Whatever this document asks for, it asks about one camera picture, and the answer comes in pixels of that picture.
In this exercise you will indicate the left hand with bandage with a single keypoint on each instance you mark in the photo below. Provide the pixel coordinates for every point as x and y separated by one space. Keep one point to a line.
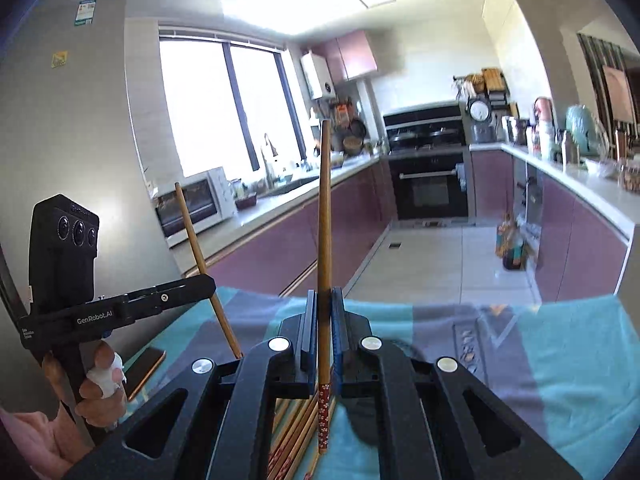
100 399

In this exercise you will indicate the black range hood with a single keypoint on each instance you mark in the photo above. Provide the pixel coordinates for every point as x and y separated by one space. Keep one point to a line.
436 125

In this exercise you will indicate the steel stock pot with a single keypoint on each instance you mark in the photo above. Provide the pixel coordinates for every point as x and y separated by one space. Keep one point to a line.
515 129

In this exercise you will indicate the yellow cooking oil bottle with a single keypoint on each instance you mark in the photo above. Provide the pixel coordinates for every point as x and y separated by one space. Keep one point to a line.
503 234

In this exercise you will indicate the grey refrigerator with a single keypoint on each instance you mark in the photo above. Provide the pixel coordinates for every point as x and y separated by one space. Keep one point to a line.
66 129

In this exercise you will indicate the light bamboo chopstick patterned end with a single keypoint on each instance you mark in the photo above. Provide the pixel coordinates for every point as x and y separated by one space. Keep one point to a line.
324 287

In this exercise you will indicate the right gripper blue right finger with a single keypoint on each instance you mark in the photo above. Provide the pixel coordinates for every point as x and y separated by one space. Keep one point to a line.
346 331

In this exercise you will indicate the black built-in oven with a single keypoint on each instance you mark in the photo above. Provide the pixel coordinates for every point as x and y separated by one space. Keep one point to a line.
430 185

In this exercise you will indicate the smartphone with orange edge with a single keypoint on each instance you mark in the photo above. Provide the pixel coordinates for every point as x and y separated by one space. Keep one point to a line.
141 370

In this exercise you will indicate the white microwave oven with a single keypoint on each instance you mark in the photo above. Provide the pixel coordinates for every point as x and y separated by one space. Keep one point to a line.
209 200

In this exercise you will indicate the teal and grey tablecloth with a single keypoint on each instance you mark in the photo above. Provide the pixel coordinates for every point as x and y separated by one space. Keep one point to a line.
570 370

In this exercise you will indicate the pink upper cabinet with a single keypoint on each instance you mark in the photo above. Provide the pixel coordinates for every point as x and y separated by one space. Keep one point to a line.
348 57

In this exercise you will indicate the kitchen sink faucet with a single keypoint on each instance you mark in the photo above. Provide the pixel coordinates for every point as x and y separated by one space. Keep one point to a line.
270 156

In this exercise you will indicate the mint green appliance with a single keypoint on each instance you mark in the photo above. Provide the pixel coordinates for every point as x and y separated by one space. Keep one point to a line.
588 133

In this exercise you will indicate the kitchen window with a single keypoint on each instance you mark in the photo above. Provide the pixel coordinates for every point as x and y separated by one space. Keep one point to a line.
221 98

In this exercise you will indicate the dark sauce bottle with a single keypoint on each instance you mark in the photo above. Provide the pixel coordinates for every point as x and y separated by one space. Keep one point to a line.
513 257

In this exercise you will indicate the white wall water heater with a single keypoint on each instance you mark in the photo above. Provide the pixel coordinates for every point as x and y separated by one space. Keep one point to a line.
318 77

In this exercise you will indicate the white rice cooker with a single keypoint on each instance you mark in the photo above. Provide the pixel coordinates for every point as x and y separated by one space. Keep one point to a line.
482 123

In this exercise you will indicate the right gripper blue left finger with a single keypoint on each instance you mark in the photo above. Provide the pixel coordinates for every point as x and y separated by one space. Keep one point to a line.
308 339

